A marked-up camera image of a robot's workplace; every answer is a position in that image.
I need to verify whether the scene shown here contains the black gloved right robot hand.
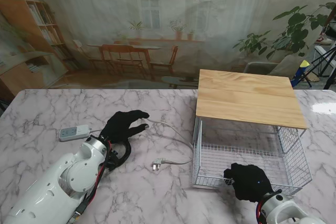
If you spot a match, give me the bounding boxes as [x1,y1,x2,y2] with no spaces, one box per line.
[223,163,275,204]

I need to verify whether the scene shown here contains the white power strip with cord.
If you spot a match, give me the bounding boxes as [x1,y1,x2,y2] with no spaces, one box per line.
[59,118,196,172]

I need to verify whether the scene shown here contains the right arm red black cables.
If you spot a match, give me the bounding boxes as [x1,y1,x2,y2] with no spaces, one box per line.
[256,199,264,224]

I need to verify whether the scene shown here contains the yellow and blue object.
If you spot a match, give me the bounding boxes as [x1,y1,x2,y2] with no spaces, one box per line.
[290,60,313,88]

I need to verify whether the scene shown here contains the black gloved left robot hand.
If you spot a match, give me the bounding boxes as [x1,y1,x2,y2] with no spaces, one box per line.
[99,110,150,146]

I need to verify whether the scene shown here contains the printed room scene backdrop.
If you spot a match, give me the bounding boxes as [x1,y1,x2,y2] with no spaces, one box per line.
[0,0,336,90]

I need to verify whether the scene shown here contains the left arm red black cables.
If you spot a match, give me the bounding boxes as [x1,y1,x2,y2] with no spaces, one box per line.
[69,140,113,222]

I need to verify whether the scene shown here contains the arm red black cables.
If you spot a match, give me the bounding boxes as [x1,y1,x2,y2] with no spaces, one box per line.
[69,140,113,222]
[256,199,264,224]

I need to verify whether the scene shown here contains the black tripod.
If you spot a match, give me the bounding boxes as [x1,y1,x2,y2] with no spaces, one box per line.
[311,39,336,90]

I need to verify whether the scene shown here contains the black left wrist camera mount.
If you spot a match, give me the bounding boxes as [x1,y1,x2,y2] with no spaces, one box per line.
[106,140,132,172]

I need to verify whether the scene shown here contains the white wire mesh drawer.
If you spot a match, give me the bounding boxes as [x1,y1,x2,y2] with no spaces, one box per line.
[191,129,313,196]

